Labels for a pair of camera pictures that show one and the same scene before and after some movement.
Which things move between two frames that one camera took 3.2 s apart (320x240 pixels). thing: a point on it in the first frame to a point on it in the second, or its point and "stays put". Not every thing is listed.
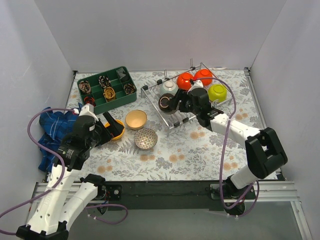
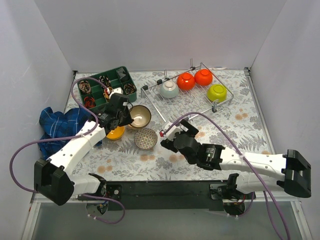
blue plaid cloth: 53,127 stays put
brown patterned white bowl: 145,138 stays put
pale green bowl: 169,87 stays put
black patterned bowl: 164,105 to 141,116
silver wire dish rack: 183,97 stays put
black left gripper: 104,130 to 119,102
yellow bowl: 118,136 stays put
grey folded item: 121,73 stays put
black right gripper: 181,100 to 173,139
